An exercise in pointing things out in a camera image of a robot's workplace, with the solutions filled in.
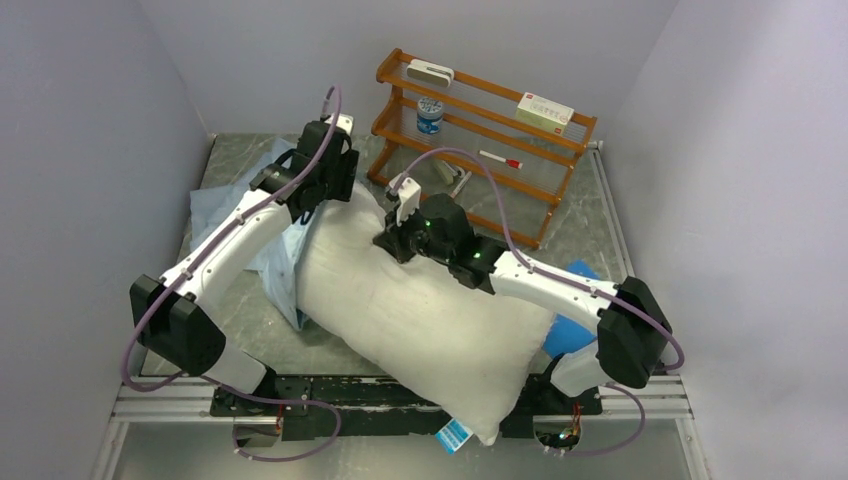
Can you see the white pillow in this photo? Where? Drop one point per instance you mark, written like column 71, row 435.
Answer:
column 465, row 350

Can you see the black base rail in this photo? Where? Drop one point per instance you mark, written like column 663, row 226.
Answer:
column 381, row 406

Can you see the orange wooden shelf rack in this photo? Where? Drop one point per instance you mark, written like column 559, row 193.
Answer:
column 479, row 115

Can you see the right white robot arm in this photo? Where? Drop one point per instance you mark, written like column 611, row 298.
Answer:
column 629, row 329

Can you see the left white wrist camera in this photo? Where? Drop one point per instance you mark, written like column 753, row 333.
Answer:
column 344, row 122

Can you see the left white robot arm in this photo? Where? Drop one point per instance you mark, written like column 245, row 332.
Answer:
column 172, row 313

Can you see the white eraser box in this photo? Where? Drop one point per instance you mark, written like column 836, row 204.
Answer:
column 430, row 73

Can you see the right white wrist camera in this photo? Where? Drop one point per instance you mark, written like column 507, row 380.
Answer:
column 405, row 193

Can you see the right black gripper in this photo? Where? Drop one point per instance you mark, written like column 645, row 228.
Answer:
column 391, row 238

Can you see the red white marker pen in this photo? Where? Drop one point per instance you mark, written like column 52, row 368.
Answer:
column 511, row 163

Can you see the blue white round jar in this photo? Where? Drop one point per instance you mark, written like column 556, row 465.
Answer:
column 429, row 115

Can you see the light blue pillowcase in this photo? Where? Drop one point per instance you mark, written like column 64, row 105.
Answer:
column 275, row 240

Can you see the white red carton box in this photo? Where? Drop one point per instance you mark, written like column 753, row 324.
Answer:
column 544, row 114

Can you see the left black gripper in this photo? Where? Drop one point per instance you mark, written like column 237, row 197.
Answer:
column 347, row 167

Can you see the blue foam pad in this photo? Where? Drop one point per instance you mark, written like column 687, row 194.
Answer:
column 565, row 335

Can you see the blue white pillow label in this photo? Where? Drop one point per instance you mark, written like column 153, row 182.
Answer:
column 453, row 436

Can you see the pink white marker pen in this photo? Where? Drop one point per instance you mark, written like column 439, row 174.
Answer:
column 462, row 182

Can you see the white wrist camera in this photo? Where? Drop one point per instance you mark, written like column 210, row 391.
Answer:
column 344, row 122
column 405, row 193

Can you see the beige stapler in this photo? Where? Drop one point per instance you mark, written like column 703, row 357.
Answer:
column 447, row 172

